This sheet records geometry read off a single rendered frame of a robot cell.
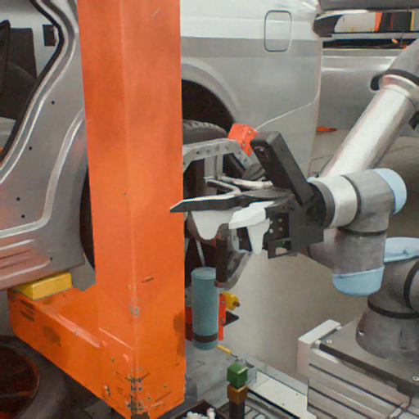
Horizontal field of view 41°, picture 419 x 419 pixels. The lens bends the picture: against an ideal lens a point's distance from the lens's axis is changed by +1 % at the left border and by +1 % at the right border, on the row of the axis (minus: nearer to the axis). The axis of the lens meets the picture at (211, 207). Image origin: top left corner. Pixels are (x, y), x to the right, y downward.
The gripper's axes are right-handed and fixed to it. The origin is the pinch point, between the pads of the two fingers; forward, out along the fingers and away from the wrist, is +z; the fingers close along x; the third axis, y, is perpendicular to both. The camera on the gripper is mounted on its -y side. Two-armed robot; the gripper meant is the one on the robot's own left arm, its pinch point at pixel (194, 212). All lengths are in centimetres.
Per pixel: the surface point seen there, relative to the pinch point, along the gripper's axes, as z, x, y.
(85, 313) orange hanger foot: -9, 82, 40
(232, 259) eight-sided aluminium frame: -73, 107, 43
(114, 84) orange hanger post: -12, 52, -19
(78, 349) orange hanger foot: -6, 84, 50
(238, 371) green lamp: -35, 48, 52
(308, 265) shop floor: -202, 216, 95
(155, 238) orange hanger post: -19, 55, 16
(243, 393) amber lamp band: -37, 49, 58
